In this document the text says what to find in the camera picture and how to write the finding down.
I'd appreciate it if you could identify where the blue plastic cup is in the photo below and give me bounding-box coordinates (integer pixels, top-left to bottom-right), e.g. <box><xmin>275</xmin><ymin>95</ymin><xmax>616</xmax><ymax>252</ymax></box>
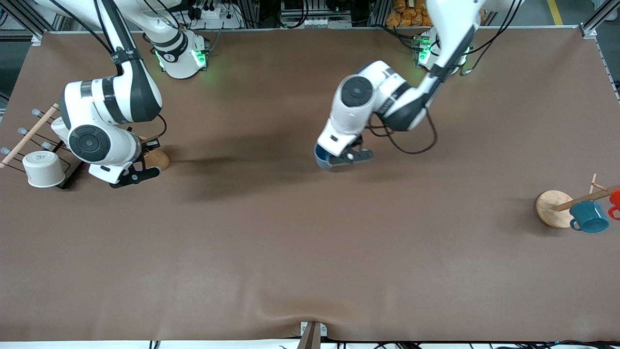
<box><xmin>314</xmin><ymin>144</ymin><xmax>350</xmax><ymax>171</ymax></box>

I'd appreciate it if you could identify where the brown wooden chopstick holder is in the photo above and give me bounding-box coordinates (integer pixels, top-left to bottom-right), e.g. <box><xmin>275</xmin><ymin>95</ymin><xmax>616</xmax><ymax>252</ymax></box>
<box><xmin>143</xmin><ymin>148</ymin><xmax>171</xmax><ymax>172</ymax></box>

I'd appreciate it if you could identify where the wooden rack rod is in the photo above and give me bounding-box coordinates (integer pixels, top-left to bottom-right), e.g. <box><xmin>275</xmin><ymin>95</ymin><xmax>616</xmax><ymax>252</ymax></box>
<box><xmin>0</xmin><ymin>103</ymin><xmax>60</xmax><ymax>169</ymax></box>

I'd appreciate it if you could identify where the orange bread pile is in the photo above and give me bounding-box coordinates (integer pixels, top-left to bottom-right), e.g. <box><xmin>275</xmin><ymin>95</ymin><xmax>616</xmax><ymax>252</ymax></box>
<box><xmin>386</xmin><ymin>0</ymin><xmax>432</xmax><ymax>28</ymax></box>

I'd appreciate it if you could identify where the white power strip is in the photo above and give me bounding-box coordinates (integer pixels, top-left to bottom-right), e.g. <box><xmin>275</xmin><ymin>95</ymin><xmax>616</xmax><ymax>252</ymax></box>
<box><xmin>186</xmin><ymin>0</ymin><xmax>244</xmax><ymax>30</ymax></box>

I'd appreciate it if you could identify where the wooden mug tree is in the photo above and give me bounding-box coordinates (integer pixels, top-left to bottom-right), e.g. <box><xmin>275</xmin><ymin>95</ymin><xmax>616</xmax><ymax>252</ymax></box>
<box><xmin>535</xmin><ymin>174</ymin><xmax>620</xmax><ymax>229</ymax></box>

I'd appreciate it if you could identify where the teal ceramic mug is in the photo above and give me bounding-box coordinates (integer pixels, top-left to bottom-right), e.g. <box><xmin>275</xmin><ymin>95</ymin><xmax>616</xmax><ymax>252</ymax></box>
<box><xmin>569</xmin><ymin>200</ymin><xmax>610</xmax><ymax>234</ymax></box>

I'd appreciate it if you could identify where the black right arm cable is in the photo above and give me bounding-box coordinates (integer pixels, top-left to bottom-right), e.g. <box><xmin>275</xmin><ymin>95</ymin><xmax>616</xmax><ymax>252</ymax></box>
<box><xmin>46</xmin><ymin>0</ymin><xmax>168</xmax><ymax>142</ymax></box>

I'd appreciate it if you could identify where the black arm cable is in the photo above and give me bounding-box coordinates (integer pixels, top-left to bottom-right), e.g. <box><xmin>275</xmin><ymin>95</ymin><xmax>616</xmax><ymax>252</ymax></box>
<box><xmin>46</xmin><ymin>0</ymin><xmax>168</xmax><ymax>142</ymax></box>
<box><xmin>366</xmin><ymin>0</ymin><xmax>526</xmax><ymax>156</ymax></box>

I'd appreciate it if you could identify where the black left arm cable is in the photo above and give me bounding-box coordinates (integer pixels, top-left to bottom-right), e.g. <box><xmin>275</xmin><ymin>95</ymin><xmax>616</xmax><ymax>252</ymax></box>
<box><xmin>366</xmin><ymin>0</ymin><xmax>526</xmax><ymax>156</ymax></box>

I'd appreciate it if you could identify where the black wire cup rack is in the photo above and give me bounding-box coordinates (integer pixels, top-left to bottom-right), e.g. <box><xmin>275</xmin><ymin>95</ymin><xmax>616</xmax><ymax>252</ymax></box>
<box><xmin>0</xmin><ymin>109</ymin><xmax>88</xmax><ymax>190</ymax></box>

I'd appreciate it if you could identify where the aluminium frame post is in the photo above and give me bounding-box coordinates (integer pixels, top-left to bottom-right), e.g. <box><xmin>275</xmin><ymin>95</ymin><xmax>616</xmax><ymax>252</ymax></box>
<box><xmin>0</xmin><ymin>0</ymin><xmax>73</xmax><ymax>39</ymax></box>
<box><xmin>580</xmin><ymin>0</ymin><xmax>620</xmax><ymax>38</ymax></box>

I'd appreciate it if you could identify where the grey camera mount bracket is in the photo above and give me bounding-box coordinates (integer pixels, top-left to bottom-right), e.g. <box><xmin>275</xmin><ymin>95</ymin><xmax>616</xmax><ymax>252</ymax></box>
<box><xmin>296</xmin><ymin>321</ymin><xmax>328</xmax><ymax>349</ymax></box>

